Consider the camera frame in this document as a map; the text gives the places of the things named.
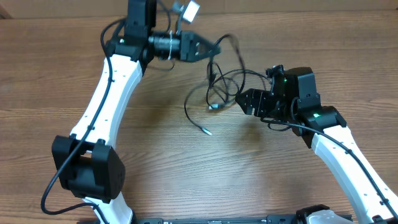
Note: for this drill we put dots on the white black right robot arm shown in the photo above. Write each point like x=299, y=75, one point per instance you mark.
x=294, y=103

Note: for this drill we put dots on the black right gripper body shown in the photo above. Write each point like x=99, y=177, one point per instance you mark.
x=268, y=107

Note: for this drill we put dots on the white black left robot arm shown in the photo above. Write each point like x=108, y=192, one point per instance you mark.
x=86, y=160

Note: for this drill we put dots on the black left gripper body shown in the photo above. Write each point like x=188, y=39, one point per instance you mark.
x=171, y=44

